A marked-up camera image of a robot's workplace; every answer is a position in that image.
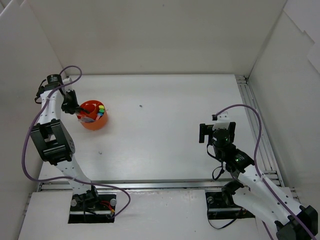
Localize black handled scissors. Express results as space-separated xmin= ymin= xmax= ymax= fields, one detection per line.
xmin=79 ymin=107 xmax=92 ymax=115

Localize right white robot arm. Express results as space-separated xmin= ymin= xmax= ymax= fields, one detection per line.
xmin=199 ymin=122 xmax=319 ymax=240

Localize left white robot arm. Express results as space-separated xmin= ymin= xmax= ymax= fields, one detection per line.
xmin=31 ymin=75 xmax=213 ymax=210

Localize orange round pen holder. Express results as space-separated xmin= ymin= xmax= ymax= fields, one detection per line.
xmin=77 ymin=100 xmax=108 ymax=131

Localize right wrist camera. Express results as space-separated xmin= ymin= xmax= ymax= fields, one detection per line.
xmin=212 ymin=111 xmax=230 ymax=131

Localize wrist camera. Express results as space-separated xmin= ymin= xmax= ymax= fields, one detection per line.
xmin=62 ymin=77 xmax=73 ymax=87
xmin=212 ymin=111 xmax=230 ymax=131

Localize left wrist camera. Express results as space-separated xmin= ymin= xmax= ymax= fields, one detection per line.
xmin=62 ymin=77 xmax=73 ymax=87

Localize aluminium front rail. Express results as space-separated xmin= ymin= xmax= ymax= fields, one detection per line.
xmin=36 ymin=177 xmax=233 ymax=192

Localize aluminium side rail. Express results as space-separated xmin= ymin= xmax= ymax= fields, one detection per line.
xmin=235 ymin=75 xmax=285 ymax=187

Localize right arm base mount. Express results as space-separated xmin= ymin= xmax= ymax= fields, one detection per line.
xmin=205 ymin=180 xmax=255 ymax=230

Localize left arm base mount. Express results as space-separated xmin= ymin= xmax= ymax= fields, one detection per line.
xmin=68 ymin=193 xmax=117 ymax=224

